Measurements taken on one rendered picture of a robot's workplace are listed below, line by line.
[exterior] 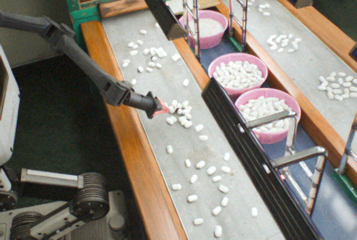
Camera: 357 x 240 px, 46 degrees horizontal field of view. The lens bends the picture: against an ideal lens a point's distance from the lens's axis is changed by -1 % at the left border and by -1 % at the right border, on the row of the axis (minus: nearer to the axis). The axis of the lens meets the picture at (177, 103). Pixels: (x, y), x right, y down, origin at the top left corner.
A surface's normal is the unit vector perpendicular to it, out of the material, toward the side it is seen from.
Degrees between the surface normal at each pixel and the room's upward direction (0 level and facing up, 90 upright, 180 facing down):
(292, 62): 0
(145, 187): 0
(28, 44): 90
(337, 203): 0
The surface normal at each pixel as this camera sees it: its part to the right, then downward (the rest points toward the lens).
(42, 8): 0.35, 0.61
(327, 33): -0.07, -0.74
